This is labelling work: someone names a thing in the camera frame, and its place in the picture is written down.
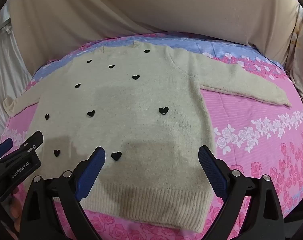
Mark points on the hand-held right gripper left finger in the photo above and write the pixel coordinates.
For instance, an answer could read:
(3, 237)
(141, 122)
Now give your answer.
(91, 173)

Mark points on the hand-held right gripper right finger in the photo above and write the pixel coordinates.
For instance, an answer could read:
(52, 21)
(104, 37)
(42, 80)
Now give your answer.
(212, 170)

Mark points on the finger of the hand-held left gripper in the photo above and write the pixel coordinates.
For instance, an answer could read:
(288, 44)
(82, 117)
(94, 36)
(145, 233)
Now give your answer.
(32, 142)
(2, 147)

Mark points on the cream sweater with black hearts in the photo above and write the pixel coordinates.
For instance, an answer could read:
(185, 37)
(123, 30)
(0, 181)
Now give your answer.
(141, 110)

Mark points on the person's left hand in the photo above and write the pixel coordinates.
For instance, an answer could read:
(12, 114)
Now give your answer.
(16, 207)

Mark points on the pink floral bedsheet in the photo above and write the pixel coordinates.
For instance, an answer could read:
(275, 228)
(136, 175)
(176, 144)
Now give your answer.
(254, 135)

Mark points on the beige draped cloth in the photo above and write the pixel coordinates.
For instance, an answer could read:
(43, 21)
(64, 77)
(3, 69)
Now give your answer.
(141, 7)

